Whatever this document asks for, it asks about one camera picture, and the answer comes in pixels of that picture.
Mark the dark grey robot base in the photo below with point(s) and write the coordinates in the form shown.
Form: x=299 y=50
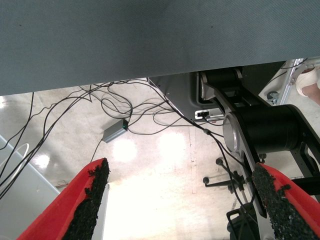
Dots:
x=180 y=100

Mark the thin black adapter lead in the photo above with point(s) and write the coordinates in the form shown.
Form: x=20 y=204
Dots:
x=96 y=151

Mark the aluminium profile with caster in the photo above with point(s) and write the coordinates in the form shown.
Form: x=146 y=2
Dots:
x=287 y=82

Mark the black robot torso frame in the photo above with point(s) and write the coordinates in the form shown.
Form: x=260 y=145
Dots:
x=270 y=130

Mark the grey caster wheel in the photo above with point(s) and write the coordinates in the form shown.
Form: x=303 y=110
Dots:
x=272 y=97

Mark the light grey cabinet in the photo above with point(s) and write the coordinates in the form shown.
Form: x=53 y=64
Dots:
x=22 y=200

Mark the dark grey table cloth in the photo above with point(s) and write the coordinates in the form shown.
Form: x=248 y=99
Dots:
x=150 y=37

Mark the grey adapter box green light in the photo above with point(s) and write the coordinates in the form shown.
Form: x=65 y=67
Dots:
x=115 y=132

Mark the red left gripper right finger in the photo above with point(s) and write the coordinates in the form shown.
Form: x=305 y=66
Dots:
x=287 y=207

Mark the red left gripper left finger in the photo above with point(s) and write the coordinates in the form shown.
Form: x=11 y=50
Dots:
x=62 y=212

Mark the black office chair base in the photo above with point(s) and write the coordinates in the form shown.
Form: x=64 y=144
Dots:
x=206 y=179

